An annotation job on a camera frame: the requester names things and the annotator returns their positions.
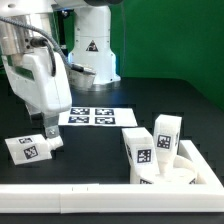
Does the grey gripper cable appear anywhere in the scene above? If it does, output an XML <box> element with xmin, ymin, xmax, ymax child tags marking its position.
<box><xmin>0</xmin><ymin>15</ymin><xmax>73</xmax><ymax>78</ymax></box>

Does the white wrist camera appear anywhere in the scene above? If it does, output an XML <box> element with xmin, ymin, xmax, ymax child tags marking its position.
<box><xmin>68</xmin><ymin>64</ymin><xmax>96</xmax><ymax>90</ymax></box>

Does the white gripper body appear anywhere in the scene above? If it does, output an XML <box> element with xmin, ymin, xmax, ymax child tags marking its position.
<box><xmin>2</xmin><ymin>49</ymin><xmax>72</xmax><ymax>116</ymax></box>

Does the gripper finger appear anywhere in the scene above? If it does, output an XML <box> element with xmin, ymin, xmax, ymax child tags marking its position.
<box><xmin>43</xmin><ymin>115</ymin><xmax>60</xmax><ymax>138</ymax></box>

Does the white L-shaped fence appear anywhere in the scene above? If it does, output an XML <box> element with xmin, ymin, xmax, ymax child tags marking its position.
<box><xmin>0</xmin><ymin>140</ymin><xmax>224</xmax><ymax>213</ymax></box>

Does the white marker sheet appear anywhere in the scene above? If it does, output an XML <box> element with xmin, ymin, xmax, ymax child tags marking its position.
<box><xmin>58</xmin><ymin>107</ymin><xmax>137</xmax><ymax>127</ymax></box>

